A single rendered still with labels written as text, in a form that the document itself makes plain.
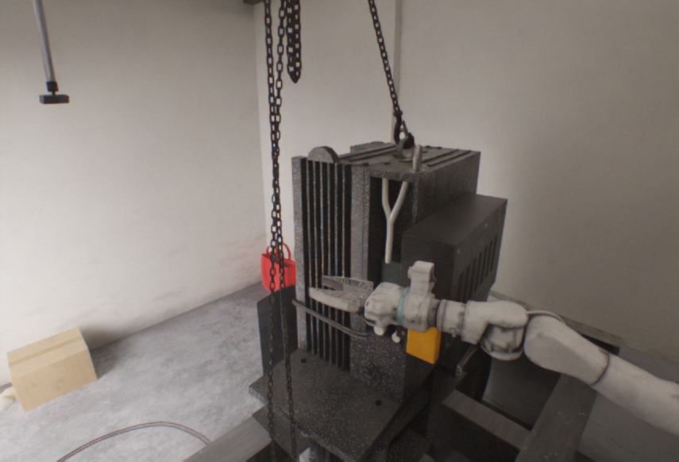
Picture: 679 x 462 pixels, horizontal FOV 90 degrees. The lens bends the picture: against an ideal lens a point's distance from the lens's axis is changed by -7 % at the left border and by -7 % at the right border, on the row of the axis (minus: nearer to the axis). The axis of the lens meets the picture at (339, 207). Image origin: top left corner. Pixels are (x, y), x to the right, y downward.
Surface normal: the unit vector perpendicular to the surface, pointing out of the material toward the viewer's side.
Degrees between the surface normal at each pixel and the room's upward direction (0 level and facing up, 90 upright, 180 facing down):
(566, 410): 0
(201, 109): 90
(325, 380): 0
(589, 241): 90
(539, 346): 88
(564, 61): 90
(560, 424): 0
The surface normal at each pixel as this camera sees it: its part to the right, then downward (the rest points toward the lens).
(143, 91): 0.71, 0.22
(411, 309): -0.40, -0.29
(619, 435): -0.70, 0.22
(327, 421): 0.00, -0.95
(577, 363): -0.33, 0.30
